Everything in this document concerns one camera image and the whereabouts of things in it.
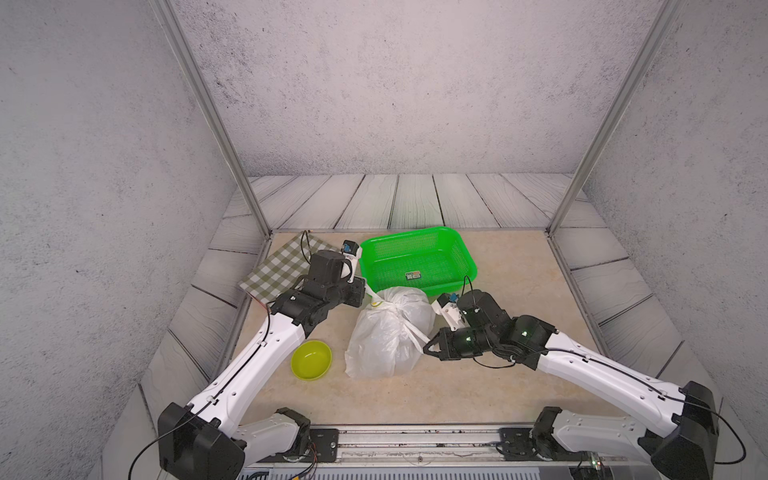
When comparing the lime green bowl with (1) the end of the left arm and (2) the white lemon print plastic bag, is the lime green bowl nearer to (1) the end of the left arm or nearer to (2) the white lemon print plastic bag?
(2) the white lemon print plastic bag

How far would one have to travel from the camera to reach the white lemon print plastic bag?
71 cm

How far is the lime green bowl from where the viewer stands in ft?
2.73

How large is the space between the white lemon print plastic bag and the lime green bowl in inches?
4.4

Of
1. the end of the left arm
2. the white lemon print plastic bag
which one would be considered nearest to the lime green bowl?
the white lemon print plastic bag
